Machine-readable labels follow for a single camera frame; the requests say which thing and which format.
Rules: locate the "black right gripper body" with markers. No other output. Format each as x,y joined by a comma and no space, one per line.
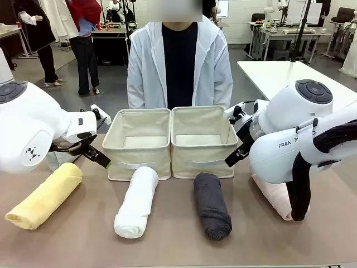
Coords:
246,135

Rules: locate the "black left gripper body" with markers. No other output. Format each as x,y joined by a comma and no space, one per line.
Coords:
85,148

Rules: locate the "pale green towel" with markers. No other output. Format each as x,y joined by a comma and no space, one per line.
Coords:
57,162

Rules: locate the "dark grey towel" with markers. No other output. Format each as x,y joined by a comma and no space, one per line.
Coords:
212,206

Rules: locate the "pink towel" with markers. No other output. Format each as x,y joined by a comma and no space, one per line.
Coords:
276,195

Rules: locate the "yellow towel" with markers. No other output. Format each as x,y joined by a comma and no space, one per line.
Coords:
44,195

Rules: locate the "person's right forearm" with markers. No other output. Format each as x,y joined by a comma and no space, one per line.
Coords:
135,95

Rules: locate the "person's left forearm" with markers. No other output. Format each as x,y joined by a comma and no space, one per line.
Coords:
224,92

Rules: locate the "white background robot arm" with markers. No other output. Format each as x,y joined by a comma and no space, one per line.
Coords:
269,11

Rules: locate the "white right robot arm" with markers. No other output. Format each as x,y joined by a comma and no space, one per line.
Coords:
279,156

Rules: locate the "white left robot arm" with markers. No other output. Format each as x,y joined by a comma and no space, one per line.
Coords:
28,120

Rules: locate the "beige fabric storage bin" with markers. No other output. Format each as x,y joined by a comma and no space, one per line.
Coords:
122,156
200,153

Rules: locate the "white rolled towel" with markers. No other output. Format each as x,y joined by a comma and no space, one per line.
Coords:
136,201

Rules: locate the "white side table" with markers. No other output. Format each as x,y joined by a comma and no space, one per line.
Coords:
265,75

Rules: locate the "bystander in red sweater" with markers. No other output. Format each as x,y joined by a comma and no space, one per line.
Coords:
86,56

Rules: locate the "person in white jacket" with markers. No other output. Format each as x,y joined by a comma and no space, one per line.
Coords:
145,64

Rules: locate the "dark background table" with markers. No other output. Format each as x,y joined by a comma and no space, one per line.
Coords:
111,47

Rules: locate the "grey background desk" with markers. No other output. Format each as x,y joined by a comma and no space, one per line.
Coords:
281,31

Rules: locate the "bystander in black dress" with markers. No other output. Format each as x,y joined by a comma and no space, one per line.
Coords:
39,33

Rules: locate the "black tripod pole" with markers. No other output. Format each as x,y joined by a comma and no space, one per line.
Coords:
304,25

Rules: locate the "white dress on mannequin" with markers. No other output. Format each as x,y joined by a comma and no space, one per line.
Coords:
350,61

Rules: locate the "white board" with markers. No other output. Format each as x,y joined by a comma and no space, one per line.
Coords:
223,8

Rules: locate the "light background table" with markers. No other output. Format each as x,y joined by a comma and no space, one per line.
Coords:
8,33

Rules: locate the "black office chair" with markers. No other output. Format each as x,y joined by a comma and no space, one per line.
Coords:
344,14

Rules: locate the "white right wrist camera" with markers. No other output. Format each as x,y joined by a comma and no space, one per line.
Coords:
237,109

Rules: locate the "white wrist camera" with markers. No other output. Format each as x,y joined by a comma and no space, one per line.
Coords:
237,109
102,115

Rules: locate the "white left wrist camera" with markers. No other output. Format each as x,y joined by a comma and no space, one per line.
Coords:
102,115

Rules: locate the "background robot on frame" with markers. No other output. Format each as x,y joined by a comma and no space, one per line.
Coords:
115,7

